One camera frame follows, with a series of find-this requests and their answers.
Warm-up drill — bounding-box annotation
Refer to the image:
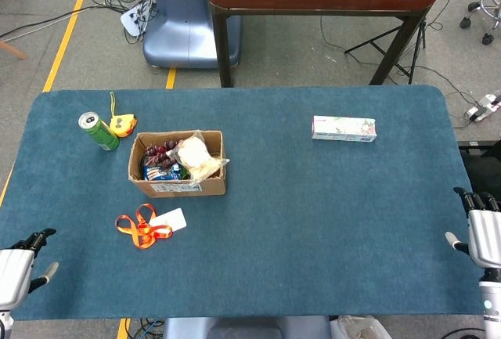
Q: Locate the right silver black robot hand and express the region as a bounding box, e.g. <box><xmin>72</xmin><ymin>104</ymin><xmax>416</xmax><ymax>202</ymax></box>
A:
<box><xmin>445</xmin><ymin>186</ymin><xmax>501</xmax><ymax>272</ymax></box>

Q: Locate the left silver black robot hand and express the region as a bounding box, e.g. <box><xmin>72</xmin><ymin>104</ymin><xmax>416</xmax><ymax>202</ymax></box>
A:
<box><xmin>0</xmin><ymin>228</ymin><xmax>59</xmax><ymax>311</ymax></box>

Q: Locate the bagged white snack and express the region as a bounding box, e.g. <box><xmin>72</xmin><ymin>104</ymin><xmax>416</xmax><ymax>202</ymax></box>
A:
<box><xmin>166</xmin><ymin>130</ymin><xmax>231</xmax><ymax>185</ymax></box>

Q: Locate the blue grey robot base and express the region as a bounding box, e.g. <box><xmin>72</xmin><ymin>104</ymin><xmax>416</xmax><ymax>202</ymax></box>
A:
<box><xmin>142</xmin><ymin>0</ymin><xmax>243</xmax><ymax>69</ymax></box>

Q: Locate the clear plastic bag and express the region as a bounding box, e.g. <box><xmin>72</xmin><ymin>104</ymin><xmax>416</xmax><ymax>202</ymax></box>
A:
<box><xmin>330</xmin><ymin>314</ymin><xmax>391</xmax><ymax>339</ymax></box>

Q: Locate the white toothpaste box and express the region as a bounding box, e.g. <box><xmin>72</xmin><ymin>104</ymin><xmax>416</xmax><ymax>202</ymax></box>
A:
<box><xmin>311</xmin><ymin>115</ymin><xmax>378</xmax><ymax>143</ymax></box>

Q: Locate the open cardboard box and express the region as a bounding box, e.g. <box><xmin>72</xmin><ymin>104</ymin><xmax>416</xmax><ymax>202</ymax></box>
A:
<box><xmin>128</xmin><ymin>129</ymin><xmax>228</xmax><ymax>198</ymax></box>

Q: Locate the green drink can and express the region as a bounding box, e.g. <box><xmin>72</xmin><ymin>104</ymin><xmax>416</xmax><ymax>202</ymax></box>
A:
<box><xmin>77</xmin><ymin>111</ymin><xmax>121</xmax><ymax>152</ymax></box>

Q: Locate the white badge card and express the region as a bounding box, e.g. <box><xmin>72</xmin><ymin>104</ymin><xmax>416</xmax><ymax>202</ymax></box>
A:
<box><xmin>149</xmin><ymin>207</ymin><xmax>188</xmax><ymax>233</ymax></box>

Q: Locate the blue felt table cover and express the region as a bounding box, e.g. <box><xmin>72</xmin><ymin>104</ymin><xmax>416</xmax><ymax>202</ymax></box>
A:
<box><xmin>0</xmin><ymin>84</ymin><xmax>501</xmax><ymax>321</ymax></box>

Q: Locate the blue cookie packet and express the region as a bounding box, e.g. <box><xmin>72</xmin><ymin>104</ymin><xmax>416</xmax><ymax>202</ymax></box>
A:
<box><xmin>142</xmin><ymin>162</ymin><xmax>183</xmax><ymax>182</ymax></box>

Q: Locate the bunch of red grapes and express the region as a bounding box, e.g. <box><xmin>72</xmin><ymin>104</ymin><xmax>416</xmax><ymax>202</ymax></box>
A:
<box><xmin>144</xmin><ymin>139</ymin><xmax>179</xmax><ymax>170</ymax></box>

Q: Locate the black tripod stand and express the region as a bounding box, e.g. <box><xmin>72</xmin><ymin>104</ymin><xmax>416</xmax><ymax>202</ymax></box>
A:
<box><xmin>344</xmin><ymin>0</ymin><xmax>459</xmax><ymax>85</ymax></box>

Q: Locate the chrome rolling stool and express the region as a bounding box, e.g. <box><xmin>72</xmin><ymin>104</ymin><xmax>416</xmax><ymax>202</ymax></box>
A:
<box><xmin>460</xmin><ymin>0</ymin><xmax>501</xmax><ymax>45</ymax></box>

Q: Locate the grey blue robot torso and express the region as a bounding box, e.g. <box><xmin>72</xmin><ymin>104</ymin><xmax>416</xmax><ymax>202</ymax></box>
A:
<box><xmin>162</xmin><ymin>315</ymin><xmax>333</xmax><ymax>339</ymax></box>

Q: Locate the white power strip with plugs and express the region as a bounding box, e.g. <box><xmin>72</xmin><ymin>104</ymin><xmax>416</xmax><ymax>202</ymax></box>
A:
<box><xmin>119</xmin><ymin>0</ymin><xmax>157</xmax><ymax>38</ymax></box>

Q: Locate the orange ribbon lanyard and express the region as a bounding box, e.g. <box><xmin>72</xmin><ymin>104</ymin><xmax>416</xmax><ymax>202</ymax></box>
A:
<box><xmin>114</xmin><ymin>203</ymin><xmax>174</xmax><ymax>250</ymax></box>

